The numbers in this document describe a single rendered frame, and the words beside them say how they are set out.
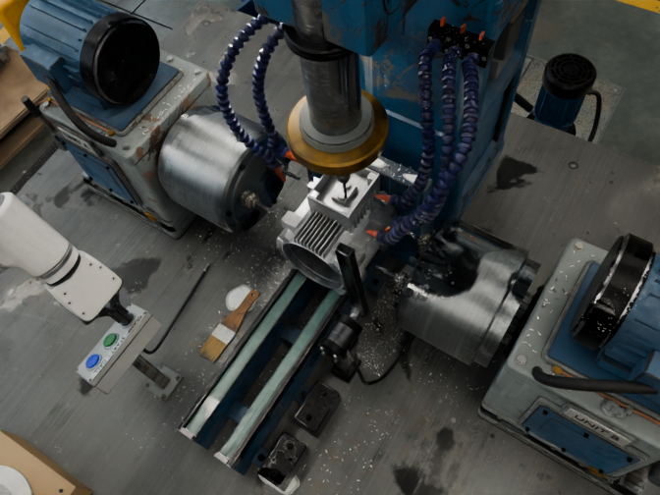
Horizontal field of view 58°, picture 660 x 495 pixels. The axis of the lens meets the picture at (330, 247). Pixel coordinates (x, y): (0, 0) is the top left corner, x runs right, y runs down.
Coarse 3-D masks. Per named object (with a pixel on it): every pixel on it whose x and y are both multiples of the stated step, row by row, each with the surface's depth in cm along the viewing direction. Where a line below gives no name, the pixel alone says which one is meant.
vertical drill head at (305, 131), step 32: (320, 32) 80; (320, 64) 85; (352, 64) 87; (320, 96) 91; (352, 96) 92; (288, 128) 103; (320, 128) 98; (352, 128) 98; (384, 128) 101; (320, 160) 99; (352, 160) 99
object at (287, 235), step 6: (384, 192) 124; (378, 198) 124; (384, 204) 124; (282, 234) 122; (288, 234) 122; (294, 234) 122; (282, 240) 123; (288, 240) 122; (336, 258) 118; (330, 264) 118; (336, 264) 118; (336, 270) 119; (342, 294) 129
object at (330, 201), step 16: (336, 176) 124; (352, 176) 124; (368, 176) 120; (320, 192) 123; (336, 192) 121; (352, 192) 121; (368, 192) 119; (320, 208) 120; (336, 208) 120; (352, 208) 120; (368, 208) 124; (352, 224) 119
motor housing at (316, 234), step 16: (304, 208) 127; (384, 208) 127; (304, 224) 121; (320, 224) 121; (336, 224) 121; (368, 224) 124; (304, 240) 120; (320, 240) 120; (336, 240) 120; (352, 240) 122; (368, 240) 122; (288, 256) 131; (304, 256) 134; (320, 256) 119; (368, 256) 125; (304, 272) 133; (320, 272) 133; (336, 272) 120; (336, 288) 128
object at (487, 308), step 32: (448, 224) 113; (416, 256) 110; (448, 256) 108; (480, 256) 107; (512, 256) 108; (416, 288) 109; (448, 288) 106; (480, 288) 105; (512, 288) 105; (416, 320) 111; (448, 320) 107; (480, 320) 105; (512, 320) 109; (448, 352) 113; (480, 352) 108
